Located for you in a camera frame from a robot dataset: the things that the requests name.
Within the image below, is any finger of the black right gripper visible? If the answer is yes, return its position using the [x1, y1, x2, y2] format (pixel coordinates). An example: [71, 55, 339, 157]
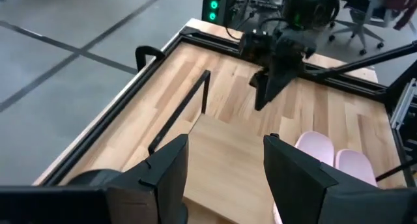
[265, 66, 301, 103]
[249, 70, 270, 112]

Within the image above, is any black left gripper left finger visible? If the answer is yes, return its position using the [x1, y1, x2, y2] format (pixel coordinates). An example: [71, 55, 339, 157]
[106, 133, 190, 224]

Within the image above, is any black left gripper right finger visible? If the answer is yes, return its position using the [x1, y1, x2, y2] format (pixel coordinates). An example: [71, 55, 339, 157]
[263, 133, 339, 224]

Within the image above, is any pink slide sandal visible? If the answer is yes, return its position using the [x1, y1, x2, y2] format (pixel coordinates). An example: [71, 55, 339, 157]
[335, 148, 379, 188]
[272, 130, 336, 224]

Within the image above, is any black computer tower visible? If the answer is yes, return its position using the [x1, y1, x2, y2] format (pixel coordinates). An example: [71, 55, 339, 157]
[201, 0, 240, 27]

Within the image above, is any grey office chair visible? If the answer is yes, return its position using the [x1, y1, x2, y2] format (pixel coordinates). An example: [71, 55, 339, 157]
[328, 0, 417, 57]

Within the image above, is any silver aluminium extrusion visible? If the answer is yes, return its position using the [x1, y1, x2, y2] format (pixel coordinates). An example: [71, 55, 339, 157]
[390, 77, 417, 131]

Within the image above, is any dark red cloth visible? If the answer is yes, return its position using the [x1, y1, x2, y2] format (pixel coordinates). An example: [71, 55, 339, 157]
[384, 0, 417, 31]

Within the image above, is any wooden shelf with black frame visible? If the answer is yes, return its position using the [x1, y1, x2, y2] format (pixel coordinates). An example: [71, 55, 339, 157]
[147, 69, 417, 224]

